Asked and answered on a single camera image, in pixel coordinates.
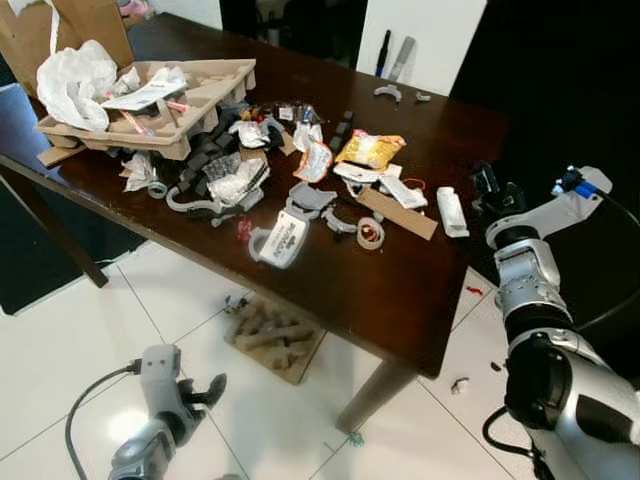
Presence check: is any white paper packet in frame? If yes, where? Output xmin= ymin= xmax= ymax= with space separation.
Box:
xmin=436 ymin=187 xmax=470 ymax=239

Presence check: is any small beige pulp packing insert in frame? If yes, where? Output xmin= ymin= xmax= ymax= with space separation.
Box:
xmin=222 ymin=295 xmax=326 ymax=386

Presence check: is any white card with label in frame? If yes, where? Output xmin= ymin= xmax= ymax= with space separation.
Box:
xmin=380 ymin=165 xmax=429 ymax=209

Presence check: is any brown cardboard strip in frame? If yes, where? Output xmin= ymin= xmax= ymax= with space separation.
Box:
xmin=355 ymin=186 xmax=439 ymax=241

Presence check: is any yellow snack packet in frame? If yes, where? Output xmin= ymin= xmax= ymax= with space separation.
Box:
xmin=335 ymin=130 xmax=407 ymax=169

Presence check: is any small clear tape roll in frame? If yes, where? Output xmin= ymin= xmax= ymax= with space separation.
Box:
xmin=357 ymin=220 xmax=387 ymax=251

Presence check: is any grey pen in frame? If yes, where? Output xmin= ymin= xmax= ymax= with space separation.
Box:
xmin=388 ymin=36 xmax=416 ymax=83

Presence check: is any white panel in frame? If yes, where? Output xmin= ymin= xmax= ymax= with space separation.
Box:
xmin=355 ymin=0 xmax=488 ymax=96

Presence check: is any black foam bar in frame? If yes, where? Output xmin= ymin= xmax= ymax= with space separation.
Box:
xmin=335 ymin=110 xmax=356 ymax=151

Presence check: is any dark brown wooden table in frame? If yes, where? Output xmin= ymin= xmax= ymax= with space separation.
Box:
xmin=0 ymin=12 xmax=509 ymax=433

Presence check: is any black pen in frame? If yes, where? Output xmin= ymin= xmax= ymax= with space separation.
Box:
xmin=375 ymin=30 xmax=393 ymax=79

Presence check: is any white box with black print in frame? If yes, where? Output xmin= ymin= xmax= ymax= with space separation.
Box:
xmin=248 ymin=208 xmax=311 ymax=269

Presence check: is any white and orange packet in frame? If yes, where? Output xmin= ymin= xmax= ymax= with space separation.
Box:
xmin=293 ymin=140 xmax=333 ymax=184

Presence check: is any grey curved plastic clamp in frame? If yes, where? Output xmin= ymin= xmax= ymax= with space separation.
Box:
xmin=165 ymin=185 xmax=226 ymax=223

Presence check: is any dark clear parts packet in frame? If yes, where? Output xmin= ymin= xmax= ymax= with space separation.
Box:
xmin=275 ymin=100 xmax=323 ymax=129

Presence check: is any crumpled clear plastic bag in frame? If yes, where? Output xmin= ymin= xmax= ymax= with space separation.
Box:
xmin=205 ymin=155 xmax=269 ymax=209

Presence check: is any black floor mat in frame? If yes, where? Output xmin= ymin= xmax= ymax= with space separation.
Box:
xmin=0 ymin=180 xmax=151 ymax=316

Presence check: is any crumpled white paper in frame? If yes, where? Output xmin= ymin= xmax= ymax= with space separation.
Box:
xmin=120 ymin=152 xmax=159 ymax=193

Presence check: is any small white plastic packet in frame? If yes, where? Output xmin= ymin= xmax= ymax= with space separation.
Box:
xmin=232 ymin=118 xmax=273 ymax=149

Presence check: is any black foam packing block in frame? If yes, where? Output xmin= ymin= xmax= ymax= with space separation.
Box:
xmin=178 ymin=105 xmax=263 ymax=191

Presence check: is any brown cardboard scrap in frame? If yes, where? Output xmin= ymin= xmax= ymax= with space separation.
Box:
xmin=38 ymin=143 xmax=89 ymax=168

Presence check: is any white printed leaflet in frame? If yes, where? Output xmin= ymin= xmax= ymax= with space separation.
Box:
xmin=100 ymin=80 xmax=189 ymax=113

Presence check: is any white crumpled plastic bag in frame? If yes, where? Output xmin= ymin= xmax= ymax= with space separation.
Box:
xmin=36 ymin=40 xmax=119 ymax=133

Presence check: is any plain brown cardboard box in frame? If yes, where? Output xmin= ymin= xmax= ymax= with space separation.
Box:
xmin=0 ymin=0 xmax=136 ymax=96

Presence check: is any pink fabric bundle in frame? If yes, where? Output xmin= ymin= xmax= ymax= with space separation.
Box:
xmin=118 ymin=0 xmax=151 ymax=21

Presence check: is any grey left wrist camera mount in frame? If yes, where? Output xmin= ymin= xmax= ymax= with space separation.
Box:
xmin=138 ymin=345 xmax=183 ymax=421

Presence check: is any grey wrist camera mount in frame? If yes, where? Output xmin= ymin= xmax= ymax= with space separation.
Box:
xmin=487 ymin=165 xmax=613 ymax=246
xmin=138 ymin=345 xmax=183 ymax=421

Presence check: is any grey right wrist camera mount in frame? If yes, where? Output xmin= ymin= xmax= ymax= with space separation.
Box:
xmin=487 ymin=165 xmax=613 ymax=246

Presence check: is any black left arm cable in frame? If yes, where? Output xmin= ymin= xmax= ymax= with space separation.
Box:
xmin=65 ymin=365 xmax=141 ymax=480

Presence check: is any grey plastic bracket part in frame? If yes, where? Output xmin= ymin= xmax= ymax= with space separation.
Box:
xmin=288 ymin=183 xmax=356 ymax=236

